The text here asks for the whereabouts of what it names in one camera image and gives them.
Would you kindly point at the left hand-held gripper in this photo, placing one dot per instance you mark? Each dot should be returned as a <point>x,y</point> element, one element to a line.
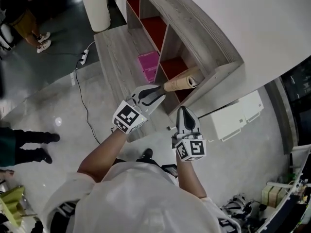
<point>128,116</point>

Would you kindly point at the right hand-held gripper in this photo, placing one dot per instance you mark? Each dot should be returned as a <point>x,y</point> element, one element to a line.
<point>190,149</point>

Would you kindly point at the beige curled book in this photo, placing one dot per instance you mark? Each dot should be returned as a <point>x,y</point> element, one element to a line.
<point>181,81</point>

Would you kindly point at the grey wooden shelf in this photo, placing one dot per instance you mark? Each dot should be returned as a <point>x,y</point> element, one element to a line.
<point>116,57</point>

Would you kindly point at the person's left forearm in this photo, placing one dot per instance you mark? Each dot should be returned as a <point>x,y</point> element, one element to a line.
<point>102,154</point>

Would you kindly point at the person's right forearm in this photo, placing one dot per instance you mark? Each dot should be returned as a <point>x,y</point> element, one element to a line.
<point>190,178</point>

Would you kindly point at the pink book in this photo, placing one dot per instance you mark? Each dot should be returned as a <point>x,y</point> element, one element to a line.
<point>148,65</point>

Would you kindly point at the white storage box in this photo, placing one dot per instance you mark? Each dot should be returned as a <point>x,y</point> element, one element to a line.
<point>252,105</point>
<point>226,122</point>

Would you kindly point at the person's black shoe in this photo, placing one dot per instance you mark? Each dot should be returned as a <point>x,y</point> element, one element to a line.
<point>147,153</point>

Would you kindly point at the black waist device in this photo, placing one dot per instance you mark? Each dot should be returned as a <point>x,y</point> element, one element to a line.
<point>170,170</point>

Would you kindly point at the white power strip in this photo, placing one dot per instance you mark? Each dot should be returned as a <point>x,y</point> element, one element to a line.
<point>84,56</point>

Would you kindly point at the person's white shirt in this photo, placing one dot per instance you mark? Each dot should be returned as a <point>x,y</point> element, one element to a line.
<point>136,203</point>

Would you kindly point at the white cylindrical bin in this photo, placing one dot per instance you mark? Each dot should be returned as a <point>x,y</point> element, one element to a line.
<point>97,8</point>

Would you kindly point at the cardboard box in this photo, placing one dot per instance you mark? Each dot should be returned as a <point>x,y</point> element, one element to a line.
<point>274,195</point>

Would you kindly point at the white desk with dark top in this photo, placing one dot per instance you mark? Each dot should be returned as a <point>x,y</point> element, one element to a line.
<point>291,203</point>

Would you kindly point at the white rounded device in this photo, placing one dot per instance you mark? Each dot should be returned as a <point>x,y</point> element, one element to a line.
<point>6,35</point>

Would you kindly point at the yellow-green bag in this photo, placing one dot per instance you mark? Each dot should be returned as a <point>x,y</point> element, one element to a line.
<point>12,205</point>

